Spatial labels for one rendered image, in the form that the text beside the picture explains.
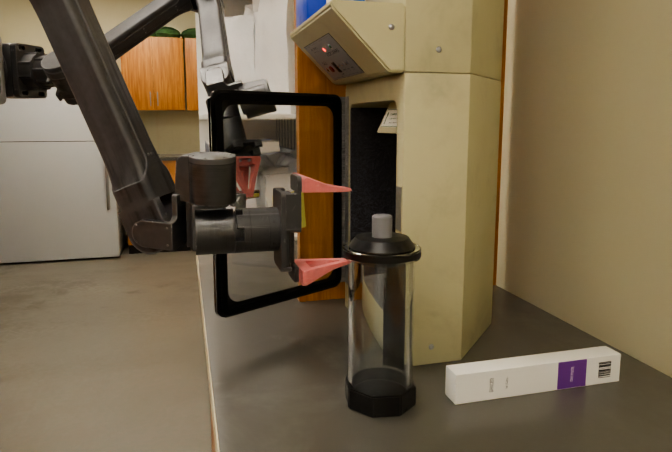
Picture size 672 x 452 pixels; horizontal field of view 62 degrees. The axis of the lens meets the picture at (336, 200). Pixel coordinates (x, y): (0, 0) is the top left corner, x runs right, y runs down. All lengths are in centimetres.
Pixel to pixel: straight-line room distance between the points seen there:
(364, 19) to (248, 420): 58
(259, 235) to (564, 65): 79
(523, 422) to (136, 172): 60
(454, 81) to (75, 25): 53
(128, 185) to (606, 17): 88
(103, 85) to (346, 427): 53
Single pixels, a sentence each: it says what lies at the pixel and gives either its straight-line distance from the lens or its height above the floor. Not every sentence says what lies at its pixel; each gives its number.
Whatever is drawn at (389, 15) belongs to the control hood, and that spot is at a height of 149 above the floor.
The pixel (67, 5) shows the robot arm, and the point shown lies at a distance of 77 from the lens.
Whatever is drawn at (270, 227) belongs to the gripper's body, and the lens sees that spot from 70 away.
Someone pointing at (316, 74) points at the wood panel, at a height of 143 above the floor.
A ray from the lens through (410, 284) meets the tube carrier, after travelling 77.
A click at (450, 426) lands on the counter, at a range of 81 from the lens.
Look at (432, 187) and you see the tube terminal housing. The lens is 89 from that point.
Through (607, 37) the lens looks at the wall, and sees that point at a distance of 118.
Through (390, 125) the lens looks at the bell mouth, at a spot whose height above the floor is 133.
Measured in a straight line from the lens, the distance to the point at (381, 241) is 74.
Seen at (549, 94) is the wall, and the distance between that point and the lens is 130.
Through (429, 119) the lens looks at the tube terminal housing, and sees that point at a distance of 88.
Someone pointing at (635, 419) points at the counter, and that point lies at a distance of 90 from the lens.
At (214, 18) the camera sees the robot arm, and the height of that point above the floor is 157.
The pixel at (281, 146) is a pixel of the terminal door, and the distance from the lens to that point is 105.
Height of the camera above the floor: 134
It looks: 8 degrees down
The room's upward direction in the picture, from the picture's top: straight up
